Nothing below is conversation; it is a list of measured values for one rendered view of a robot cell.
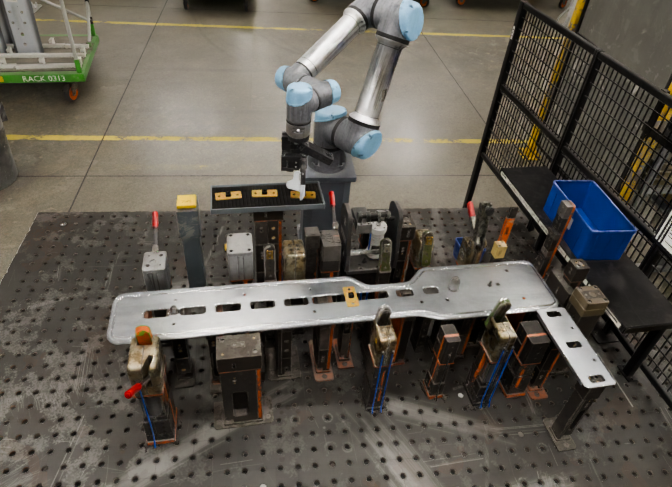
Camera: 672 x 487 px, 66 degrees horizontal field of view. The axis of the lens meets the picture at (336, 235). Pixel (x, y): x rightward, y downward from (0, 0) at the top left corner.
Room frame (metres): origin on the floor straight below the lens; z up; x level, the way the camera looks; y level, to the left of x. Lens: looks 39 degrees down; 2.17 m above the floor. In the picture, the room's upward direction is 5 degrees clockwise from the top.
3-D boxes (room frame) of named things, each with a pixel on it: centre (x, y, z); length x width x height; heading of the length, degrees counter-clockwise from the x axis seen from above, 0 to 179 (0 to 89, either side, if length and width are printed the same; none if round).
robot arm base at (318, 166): (1.74, 0.06, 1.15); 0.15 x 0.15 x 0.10
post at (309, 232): (1.32, 0.08, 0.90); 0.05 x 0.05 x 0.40; 14
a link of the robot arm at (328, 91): (1.51, 0.09, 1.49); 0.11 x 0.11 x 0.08; 51
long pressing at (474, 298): (1.12, -0.05, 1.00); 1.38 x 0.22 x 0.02; 104
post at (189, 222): (1.34, 0.49, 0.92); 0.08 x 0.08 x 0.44; 14
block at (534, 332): (1.08, -0.63, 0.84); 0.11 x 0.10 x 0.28; 14
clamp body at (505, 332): (1.03, -0.51, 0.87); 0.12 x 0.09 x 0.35; 14
